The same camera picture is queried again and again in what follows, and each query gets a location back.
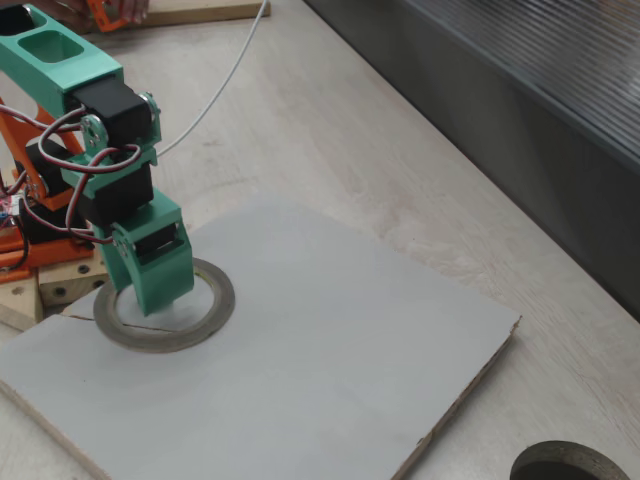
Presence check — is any orange plastic leader handle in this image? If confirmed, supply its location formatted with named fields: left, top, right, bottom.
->
left=84, top=0, right=129, bottom=34

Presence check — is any person's hand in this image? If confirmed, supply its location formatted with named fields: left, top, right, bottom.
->
left=52, top=0, right=151, bottom=25

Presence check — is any wooden block with screws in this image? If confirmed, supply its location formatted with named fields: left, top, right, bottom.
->
left=38, top=244, right=109, bottom=307

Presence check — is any plain wooden block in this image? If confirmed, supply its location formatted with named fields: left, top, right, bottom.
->
left=0, top=277, right=45, bottom=334

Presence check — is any red circuit board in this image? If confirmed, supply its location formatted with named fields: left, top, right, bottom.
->
left=0, top=192, right=27, bottom=232

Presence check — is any grey painted plywood board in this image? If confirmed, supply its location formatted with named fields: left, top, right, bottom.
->
left=0, top=197, right=524, bottom=480

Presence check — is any wooden plank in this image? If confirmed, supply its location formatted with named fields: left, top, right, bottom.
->
left=74, top=0, right=272, bottom=34

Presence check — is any red white black servo wire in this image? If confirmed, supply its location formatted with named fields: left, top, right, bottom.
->
left=0, top=104, right=101, bottom=166
left=63, top=143, right=144, bottom=237
left=19, top=199, right=114, bottom=247

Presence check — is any grey ring of tape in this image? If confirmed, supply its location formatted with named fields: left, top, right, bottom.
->
left=93, top=257, right=236, bottom=354

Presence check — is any white cable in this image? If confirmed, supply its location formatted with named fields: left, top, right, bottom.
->
left=158, top=0, right=269, bottom=156

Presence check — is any round table cable hole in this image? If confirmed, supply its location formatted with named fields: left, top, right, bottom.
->
left=508, top=439, right=634, bottom=480

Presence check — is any grey ribbed metal rail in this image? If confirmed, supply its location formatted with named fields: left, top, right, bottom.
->
left=409, top=0, right=640, bottom=166

